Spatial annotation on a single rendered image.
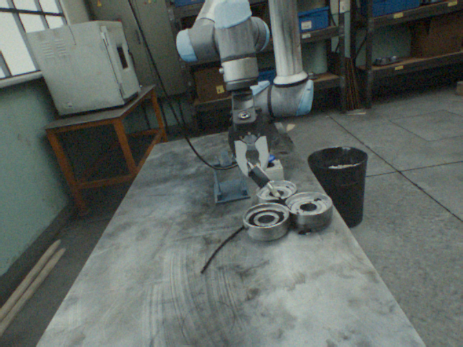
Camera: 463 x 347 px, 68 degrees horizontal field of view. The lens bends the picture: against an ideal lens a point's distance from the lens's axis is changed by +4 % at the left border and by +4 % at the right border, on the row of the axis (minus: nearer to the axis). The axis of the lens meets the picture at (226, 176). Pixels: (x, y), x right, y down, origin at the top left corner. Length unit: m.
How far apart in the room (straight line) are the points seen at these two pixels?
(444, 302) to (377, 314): 1.22
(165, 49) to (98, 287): 3.95
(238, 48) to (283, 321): 0.51
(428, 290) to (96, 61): 2.59
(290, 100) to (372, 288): 0.73
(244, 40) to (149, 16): 3.84
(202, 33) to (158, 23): 3.66
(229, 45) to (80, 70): 2.33
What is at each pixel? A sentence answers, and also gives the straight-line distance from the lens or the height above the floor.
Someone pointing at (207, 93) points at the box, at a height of 0.54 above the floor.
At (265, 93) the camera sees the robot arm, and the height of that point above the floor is 1.00.
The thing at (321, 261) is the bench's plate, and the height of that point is 0.80.
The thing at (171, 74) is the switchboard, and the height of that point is 0.82.
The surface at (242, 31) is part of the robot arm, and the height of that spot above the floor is 1.22.
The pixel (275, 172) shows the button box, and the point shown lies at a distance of 0.98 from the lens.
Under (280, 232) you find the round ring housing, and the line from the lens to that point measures 0.74.
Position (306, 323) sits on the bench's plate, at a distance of 0.58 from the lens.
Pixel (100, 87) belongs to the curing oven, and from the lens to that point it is 2.95.
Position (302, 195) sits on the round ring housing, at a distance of 0.84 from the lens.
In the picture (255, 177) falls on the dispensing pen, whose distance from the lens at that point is 0.76.
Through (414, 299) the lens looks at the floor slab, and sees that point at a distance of 1.80.
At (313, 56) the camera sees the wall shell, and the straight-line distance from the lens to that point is 4.87.
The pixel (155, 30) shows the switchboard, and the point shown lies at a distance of 4.53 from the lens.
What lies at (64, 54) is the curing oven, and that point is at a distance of 3.00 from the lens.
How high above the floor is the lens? 1.24
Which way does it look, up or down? 24 degrees down
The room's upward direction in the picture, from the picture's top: 11 degrees counter-clockwise
